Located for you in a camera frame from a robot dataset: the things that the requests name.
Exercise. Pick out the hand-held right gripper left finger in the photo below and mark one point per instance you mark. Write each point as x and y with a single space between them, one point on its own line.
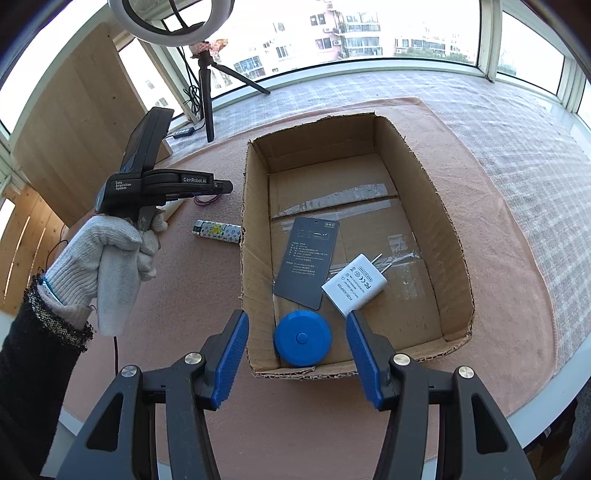
231 360

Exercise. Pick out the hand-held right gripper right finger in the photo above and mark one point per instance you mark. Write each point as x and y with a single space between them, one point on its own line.
364 364

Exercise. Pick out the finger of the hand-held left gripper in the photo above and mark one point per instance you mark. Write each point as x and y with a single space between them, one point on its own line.
224 187

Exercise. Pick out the patterned lighter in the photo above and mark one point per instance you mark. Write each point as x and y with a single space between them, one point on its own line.
217 230

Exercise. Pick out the blue round tape measure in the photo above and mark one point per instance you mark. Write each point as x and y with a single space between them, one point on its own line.
300 339

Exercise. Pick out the white charger plug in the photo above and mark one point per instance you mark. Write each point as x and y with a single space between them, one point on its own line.
353 284

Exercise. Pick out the cardboard box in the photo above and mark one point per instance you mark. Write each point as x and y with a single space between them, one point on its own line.
415 300

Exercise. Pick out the dark grey card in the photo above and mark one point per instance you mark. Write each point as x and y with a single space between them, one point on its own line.
304 263

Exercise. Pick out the person's left forearm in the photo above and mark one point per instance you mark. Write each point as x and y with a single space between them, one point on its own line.
32 369

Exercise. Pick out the person's left hand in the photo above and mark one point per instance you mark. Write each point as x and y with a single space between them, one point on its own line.
92 258

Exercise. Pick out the large wooden board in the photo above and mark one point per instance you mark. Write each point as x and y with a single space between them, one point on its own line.
78 138

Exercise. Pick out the black tripod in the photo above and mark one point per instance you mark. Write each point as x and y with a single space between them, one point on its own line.
207 101

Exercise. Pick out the wooden plank panel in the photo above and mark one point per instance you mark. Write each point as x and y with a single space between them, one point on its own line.
23 240

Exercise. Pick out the checkered cloth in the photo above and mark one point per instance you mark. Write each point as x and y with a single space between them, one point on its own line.
508 138

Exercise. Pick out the white window frame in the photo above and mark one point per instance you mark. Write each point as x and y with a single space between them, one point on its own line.
487 46

